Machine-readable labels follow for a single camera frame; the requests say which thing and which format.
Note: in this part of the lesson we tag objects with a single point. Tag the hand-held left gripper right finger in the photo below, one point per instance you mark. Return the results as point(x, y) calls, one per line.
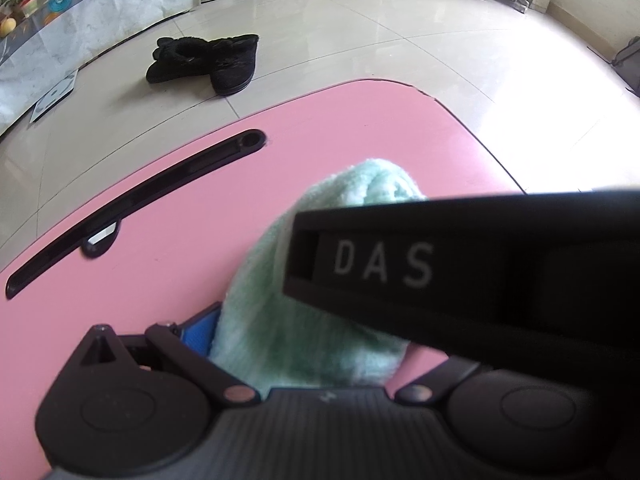
point(440, 380)

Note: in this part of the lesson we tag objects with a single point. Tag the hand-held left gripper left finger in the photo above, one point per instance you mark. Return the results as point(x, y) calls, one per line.
point(200, 332)

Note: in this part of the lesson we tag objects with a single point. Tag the mint green towel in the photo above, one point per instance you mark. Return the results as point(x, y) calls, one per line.
point(300, 340)

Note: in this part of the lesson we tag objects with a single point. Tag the black fluffy slipper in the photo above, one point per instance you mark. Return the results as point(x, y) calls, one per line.
point(235, 67)
point(180, 60)

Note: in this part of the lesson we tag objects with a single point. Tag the bathroom scale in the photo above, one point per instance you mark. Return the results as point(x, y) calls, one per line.
point(52, 97)

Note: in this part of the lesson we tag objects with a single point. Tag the marble-print covered cabinet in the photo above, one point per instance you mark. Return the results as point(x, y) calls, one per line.
point(100, 15)

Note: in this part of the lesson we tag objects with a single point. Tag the fruit basket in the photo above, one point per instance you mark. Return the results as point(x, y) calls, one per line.
point(10, 25)

